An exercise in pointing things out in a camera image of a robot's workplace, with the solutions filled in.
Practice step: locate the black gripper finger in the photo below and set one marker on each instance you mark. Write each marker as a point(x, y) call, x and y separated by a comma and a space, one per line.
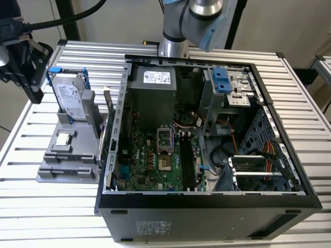
point(45, 58)
point(33, 95)

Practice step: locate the white clip RAM slot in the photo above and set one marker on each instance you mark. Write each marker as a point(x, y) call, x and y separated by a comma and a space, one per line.
point(185, 162)
point(191, 162)

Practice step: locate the hard disk in blue carrier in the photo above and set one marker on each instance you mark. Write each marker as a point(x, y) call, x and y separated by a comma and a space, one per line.
point(68, 98)

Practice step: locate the silver CPU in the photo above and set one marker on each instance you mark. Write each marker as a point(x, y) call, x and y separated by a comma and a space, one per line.
point(63, 139)

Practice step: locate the grey parts rack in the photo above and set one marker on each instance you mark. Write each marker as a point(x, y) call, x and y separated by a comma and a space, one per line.
point(82, 144)

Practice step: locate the green graphics card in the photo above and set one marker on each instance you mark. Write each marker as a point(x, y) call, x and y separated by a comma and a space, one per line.
point(111, 116)

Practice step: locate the yellow tipped black connector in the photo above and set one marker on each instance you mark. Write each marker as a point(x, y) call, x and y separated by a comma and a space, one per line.
point(145, 43)

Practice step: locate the grey power supply unit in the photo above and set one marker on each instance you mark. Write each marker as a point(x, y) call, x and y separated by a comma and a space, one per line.
point(152, 103)

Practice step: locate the blue expansion slot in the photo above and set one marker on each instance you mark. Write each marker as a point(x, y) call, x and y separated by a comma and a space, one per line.
point(124, 172)

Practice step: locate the CPU socket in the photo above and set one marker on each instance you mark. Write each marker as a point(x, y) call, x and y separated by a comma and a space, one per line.
point(165, 164)

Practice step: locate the green motherboard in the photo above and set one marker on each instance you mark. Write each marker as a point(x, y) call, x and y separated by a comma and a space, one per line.
point(155, 180)

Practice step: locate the blue drive latch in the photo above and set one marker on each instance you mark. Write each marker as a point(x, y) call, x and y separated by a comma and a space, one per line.
point(221, 80)

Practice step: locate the black open PC case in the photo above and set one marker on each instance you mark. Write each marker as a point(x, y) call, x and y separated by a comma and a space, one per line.
point(207, 222)

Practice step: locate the grey metal disk bay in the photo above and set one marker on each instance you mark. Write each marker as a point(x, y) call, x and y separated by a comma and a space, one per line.
point(258, 174)

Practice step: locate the metal slat side table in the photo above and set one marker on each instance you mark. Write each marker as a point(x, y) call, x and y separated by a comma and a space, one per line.
point(322, 65)

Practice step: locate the black metal post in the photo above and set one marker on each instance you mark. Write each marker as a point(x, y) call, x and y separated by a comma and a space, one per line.
point(73, 33)
point(234, 28)

